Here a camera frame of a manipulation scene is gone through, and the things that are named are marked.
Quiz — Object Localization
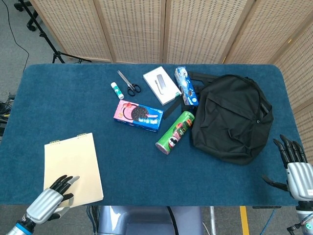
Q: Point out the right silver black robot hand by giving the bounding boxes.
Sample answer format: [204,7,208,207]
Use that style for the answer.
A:
[262,134,313,203]

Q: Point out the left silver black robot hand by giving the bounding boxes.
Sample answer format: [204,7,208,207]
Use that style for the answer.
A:
[25,174,81,225]

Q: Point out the beige notepad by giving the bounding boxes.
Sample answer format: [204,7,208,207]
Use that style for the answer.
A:
[43,132,104,209]

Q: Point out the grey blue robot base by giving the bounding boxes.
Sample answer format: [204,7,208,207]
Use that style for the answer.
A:
[97,205,205,235]

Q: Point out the black backpack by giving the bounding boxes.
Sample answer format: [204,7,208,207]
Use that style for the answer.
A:
[163,71,274,165]

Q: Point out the blue table mat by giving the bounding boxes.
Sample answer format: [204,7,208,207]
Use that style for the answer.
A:
[0,63,308,207]

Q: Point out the pink blue Oreo box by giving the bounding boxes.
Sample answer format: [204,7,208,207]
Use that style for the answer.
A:
[113,99,164,133]

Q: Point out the white green glue stick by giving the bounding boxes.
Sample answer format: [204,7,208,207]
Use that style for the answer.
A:
[110,82,125,100]

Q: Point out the green Pringles can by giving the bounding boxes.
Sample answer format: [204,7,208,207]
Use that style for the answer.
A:
[155,110,196,156]

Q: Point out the blue Oreo cookie sleeve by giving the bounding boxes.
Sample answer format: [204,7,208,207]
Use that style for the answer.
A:
[174,66,199,106]

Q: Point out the white product box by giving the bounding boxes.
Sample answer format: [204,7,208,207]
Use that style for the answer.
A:
[142,66,182,106]

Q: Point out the black tripod stand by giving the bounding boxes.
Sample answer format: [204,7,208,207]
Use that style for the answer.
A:
[21,0,92,64]

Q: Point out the black office chair base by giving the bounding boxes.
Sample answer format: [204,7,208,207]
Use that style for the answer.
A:
[14,0,40,32]

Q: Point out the wooden woven folding screen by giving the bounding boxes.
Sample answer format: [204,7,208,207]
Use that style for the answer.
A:
[28,0,313,162]

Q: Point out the cable bundle at floor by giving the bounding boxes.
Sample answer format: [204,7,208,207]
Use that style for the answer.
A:
[0,92,15,141]

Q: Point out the black handled scissors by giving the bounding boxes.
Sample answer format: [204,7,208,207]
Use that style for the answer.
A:
[117,70,142,96]

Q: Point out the black cable on floor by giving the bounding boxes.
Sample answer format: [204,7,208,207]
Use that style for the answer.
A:
[3,0,30,68]

